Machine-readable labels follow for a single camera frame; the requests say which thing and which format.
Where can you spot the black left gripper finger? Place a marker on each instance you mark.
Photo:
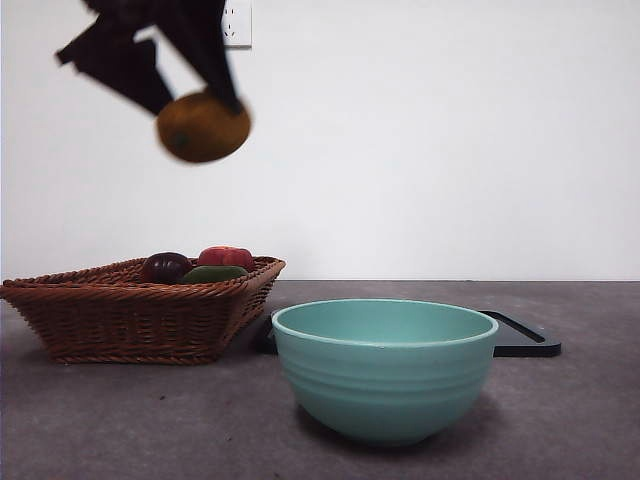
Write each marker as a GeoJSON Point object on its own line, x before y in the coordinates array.
{"type": "Point", "coordinates": [205, 45]}
{"type": "Point", "coordinates": [120, 75]}

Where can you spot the orange fruit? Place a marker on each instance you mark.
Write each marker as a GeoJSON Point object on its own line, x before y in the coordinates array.
{"type": "Point", "coordinates": [205, 132]}

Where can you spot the teal ribbed bowl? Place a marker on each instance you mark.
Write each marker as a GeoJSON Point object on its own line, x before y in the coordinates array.
{"type": "Point", "coordinates": [385, 380]}

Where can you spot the dark purple fruit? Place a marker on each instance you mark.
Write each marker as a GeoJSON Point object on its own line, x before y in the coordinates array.
{"type": "Point", "coordinates": [165, 267]}

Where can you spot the green fruit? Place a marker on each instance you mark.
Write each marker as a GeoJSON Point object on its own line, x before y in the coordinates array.
{"type": "Point", "coordinates": [212, 275]}

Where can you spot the brown wicker basket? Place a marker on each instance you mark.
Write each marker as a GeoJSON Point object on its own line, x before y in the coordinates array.
{"type": "Point", "coordinates": [125, 320]}

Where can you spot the dark green rectangular tray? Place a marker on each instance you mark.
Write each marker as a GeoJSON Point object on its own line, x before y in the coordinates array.
{"type": "Point", "coordinates": [525, 345]}

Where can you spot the white wall socket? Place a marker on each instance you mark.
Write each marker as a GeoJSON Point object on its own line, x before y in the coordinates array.
{"type": "Point", "coordinates": [240, 25]}

